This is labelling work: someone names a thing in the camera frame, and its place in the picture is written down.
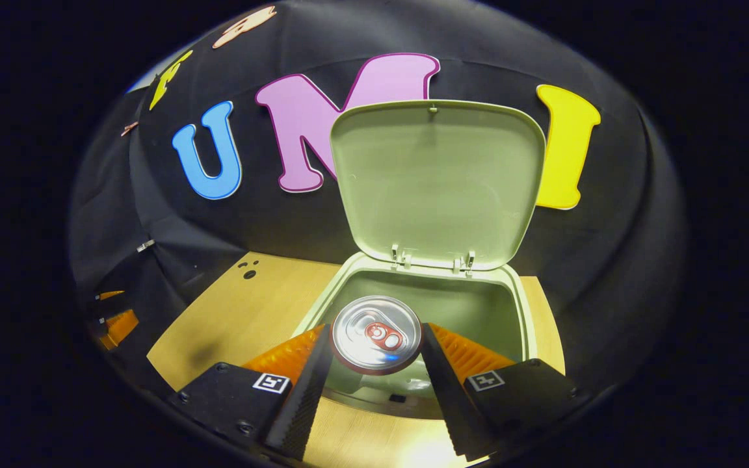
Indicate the green desktop garbage bin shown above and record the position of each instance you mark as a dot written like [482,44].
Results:
[439,188]

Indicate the black backdrop cloth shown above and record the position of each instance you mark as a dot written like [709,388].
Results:
[608,227]

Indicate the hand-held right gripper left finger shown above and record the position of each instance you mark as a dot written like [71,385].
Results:
[303,409]

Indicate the small silver cloth clip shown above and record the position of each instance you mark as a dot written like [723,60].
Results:
[145,245]

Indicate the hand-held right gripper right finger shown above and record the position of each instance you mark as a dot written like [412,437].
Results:
[449,403]

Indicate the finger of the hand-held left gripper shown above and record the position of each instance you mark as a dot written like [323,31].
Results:
[111,296]
[118,326]

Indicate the red pop can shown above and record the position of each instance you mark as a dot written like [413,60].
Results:
[374,335]

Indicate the wooden desktop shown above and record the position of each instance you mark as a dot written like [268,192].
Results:
[238,312]

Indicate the small reddish cloth clip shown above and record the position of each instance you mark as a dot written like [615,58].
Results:
[129,128]

